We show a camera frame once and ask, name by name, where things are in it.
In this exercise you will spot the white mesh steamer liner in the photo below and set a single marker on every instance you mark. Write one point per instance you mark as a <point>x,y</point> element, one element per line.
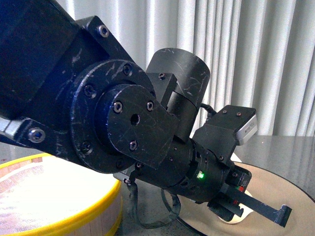
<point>39,192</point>

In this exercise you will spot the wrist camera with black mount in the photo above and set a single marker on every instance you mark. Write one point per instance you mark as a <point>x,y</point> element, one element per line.
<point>230,127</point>

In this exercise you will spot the grey pleated curtain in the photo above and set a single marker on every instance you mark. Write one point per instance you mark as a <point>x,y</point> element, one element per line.
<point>261,53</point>

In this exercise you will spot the white steamed bun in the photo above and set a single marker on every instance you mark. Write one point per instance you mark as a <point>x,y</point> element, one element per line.
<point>236,219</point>

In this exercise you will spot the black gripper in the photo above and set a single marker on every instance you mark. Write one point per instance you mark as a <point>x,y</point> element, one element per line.
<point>207,176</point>

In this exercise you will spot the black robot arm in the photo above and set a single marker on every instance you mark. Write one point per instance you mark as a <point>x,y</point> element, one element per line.
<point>68,88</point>

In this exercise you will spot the wooden steamer with yellow rims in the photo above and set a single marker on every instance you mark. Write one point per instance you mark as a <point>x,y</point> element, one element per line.
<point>97,199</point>

